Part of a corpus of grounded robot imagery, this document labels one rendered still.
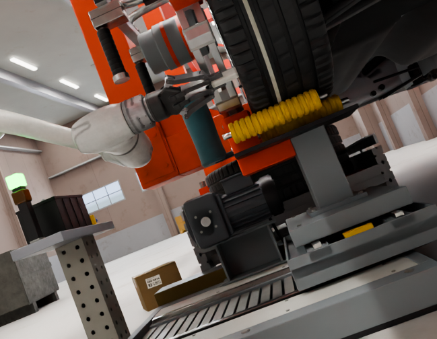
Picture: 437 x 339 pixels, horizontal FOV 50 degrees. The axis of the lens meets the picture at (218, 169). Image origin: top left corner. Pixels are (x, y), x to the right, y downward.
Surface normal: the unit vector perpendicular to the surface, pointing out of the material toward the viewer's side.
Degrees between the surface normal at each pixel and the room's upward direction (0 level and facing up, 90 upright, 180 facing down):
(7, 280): 90
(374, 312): 90
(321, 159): 90
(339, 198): 90
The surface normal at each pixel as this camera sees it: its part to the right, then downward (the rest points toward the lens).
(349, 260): -0.12, -0.04
